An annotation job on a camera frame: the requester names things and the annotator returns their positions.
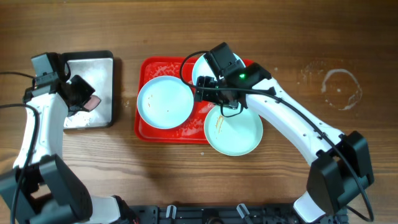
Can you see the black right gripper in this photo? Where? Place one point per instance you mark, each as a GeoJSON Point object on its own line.
{"type": "Point", "coordinates": [206, 88]}

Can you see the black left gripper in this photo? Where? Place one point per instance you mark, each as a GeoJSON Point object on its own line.
{"type": "Point", "coordinates": [78, 96]}

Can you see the pink cleaning sponge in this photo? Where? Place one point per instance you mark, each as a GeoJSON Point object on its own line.
{"type": "Point", "coordinates": [92, 103]}

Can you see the light blue plate top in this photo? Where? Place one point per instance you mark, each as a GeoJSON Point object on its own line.
{"type": "Point", "coordinates": [201, 68]}

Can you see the light blue plate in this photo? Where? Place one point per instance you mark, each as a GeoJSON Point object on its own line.
{"type": "Point", "coordinates": [201, 68]}
{"type": "Point", "coordinates": [233, 134]}
{"type": "Point", "coordinates": [165, 102]}

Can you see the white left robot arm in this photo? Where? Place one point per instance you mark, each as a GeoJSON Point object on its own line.
{"type": "Point", "coordinates": [41, 188]}

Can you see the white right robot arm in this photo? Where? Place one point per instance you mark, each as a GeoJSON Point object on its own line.
{"type": "Point", "coordinates": [340, 164]}

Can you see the black metal water tray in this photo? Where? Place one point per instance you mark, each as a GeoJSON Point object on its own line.
{"type": "Point", "coordinates": [96, 72]}

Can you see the red plastic tray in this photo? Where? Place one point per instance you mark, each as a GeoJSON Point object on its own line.
{"type": "Point", "coordinates": [191, 131]}

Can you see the light blue plate bottom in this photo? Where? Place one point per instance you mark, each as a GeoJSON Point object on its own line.
{"type": "Point", "coordinates": [233, 134]}

